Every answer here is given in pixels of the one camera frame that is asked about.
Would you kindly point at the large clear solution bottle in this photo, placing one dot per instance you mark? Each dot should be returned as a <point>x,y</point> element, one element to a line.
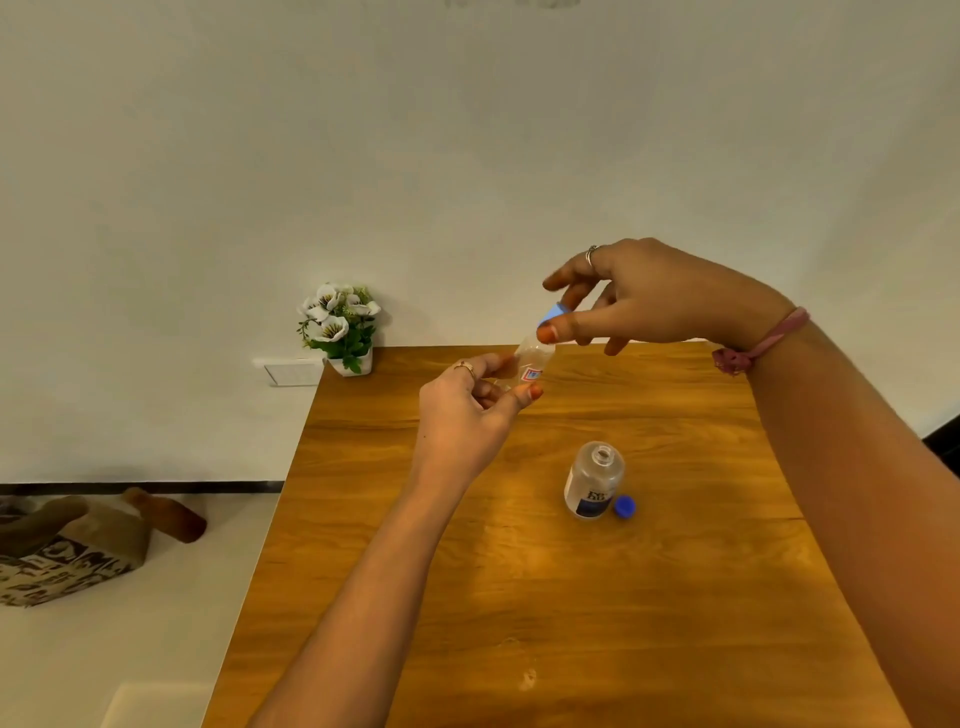
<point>592,487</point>

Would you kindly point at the light blue small cap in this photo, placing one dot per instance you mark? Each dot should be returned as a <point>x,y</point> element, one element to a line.
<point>553,312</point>

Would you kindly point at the dark blue bottle cap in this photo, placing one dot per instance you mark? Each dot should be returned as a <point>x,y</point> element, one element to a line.
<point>625,508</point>

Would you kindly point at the person's right hand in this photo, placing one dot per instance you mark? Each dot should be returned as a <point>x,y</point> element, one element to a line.
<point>675,296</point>

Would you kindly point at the person's right forearm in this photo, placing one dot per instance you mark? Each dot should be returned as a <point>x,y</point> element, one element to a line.
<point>862,487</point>

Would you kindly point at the brown patterned bag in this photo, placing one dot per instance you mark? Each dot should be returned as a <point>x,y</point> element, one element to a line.
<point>67,547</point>

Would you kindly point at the person's left forearm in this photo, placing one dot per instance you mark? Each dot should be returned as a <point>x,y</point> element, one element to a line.
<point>360,630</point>

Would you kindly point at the small clear bottle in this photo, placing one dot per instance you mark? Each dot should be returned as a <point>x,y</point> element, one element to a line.
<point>534,360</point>

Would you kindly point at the person's left hand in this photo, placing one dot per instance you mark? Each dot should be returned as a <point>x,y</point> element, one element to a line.
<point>454,427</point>

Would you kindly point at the white wall socket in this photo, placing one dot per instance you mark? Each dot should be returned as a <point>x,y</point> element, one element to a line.
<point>289,373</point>

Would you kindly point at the white flower potted plant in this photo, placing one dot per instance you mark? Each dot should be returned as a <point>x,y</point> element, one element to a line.
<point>330,326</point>

